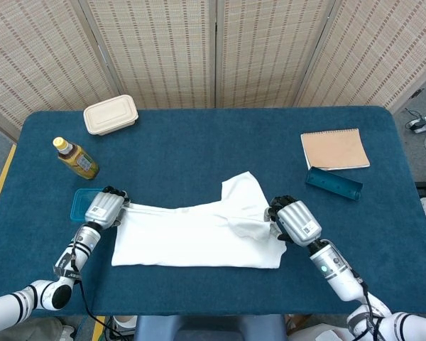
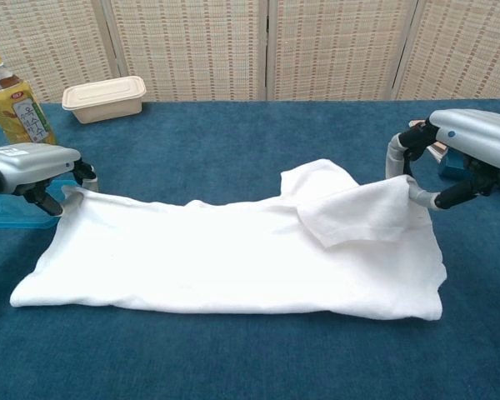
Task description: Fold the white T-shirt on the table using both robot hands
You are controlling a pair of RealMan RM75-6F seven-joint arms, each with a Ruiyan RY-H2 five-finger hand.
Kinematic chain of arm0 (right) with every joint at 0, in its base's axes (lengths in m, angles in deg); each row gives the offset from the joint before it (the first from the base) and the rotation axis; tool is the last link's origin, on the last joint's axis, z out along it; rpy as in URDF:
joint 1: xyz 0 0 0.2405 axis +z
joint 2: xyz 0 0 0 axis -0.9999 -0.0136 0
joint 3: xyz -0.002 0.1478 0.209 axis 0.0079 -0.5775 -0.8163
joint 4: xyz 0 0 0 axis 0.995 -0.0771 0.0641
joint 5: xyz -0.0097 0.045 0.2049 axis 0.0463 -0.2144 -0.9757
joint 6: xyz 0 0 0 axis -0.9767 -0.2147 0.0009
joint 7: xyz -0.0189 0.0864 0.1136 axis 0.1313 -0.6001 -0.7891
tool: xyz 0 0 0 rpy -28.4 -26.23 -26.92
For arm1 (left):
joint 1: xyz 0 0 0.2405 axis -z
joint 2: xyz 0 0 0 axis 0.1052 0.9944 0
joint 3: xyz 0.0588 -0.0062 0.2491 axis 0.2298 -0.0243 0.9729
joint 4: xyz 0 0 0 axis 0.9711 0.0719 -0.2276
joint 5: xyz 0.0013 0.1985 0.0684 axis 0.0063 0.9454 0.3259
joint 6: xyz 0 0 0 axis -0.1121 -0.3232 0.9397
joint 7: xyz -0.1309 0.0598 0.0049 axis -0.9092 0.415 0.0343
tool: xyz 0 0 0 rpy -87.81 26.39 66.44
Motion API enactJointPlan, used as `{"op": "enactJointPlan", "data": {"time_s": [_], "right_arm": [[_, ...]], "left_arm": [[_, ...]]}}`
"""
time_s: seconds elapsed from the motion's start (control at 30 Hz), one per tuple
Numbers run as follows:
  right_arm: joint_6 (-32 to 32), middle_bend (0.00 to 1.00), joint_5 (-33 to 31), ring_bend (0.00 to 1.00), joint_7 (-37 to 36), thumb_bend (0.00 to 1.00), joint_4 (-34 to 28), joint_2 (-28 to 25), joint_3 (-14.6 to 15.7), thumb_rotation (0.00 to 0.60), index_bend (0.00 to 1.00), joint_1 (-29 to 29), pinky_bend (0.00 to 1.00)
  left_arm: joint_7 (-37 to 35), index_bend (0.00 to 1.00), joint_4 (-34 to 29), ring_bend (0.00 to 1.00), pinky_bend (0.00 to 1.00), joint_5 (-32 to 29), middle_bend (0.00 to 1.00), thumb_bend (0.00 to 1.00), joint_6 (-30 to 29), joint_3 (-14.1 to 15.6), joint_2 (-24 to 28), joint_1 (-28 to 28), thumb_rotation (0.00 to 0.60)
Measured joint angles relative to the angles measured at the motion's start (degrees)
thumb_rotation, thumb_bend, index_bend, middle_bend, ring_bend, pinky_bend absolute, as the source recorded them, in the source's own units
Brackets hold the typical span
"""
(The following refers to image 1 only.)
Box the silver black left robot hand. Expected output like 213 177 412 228
84 185 131 230

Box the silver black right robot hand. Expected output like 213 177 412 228
263 195 323 248

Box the white t-shirt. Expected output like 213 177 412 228
111 170 288 270

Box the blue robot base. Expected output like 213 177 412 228
133 314 287 341

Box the blue transparent plastic lid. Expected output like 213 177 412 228
70 188 106 224

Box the teal pencil case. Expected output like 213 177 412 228
304 167 364 202

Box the yellow corn tea bottle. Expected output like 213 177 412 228
52 136 100 180

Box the brown spiral notebook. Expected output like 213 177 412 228
300 128 371 171

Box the beige lidded food container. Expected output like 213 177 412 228
83 94 139 136

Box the olive trouser leg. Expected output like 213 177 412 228
0 317 64 341

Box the woven folding screen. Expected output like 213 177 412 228
0 0 426 141

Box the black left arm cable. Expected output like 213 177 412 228
65 244 120 338

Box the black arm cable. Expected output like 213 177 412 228
351 268 386 341
65 244 120 338

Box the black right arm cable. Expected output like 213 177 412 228
351 268 386 341

